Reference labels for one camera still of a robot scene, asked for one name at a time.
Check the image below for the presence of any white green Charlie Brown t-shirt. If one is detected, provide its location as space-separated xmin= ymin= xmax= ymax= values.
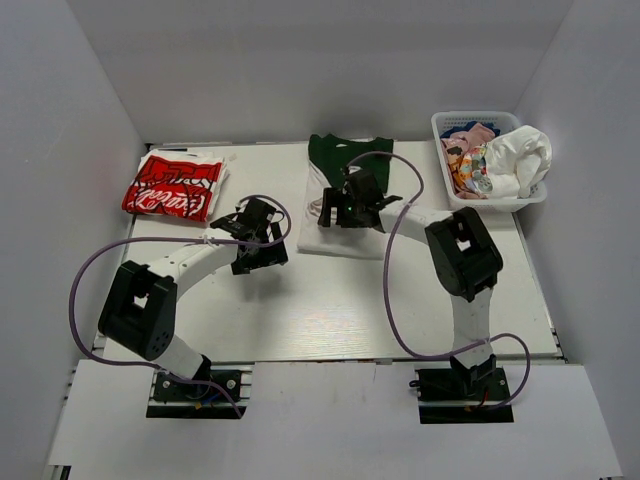
xmin=295 ymin=132 xmax=396 ymax=260

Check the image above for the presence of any pink orange print t-shirt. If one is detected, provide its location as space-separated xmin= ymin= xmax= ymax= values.
xmin=440 ymin=125 xmax=496 ymax=199

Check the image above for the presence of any white colourful print t-shirt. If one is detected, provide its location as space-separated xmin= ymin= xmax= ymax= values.
xmin=474 ymin=125 xmax=552 ymax=200

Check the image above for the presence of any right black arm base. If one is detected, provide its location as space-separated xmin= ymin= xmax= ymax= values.
xmin=409 ymin=368 xmax=514 ymax=425

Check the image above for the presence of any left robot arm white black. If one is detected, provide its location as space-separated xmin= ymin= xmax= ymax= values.
xmin=98 ymin=195 xmax=289 ymax=385

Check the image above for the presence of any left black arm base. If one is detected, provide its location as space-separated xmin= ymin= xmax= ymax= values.
xmin=146 ymin=364 xmax=253 ymax=420

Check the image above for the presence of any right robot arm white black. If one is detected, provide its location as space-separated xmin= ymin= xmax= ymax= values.
xmin=318 ymin=170 xmax=503 ymax=381

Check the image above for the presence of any folded red white t-shirt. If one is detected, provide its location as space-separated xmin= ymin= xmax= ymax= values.
xmin=121 ymin=149 xmax=228 ymax=223

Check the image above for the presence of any blue garment in basket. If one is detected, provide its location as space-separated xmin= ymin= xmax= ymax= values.
xmin=466 ymin=121 xmax=501 ymax=137

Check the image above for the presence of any white plastic basket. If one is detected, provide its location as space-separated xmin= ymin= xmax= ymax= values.
xmin=431 ymin=111 xmax=547 ymax=213

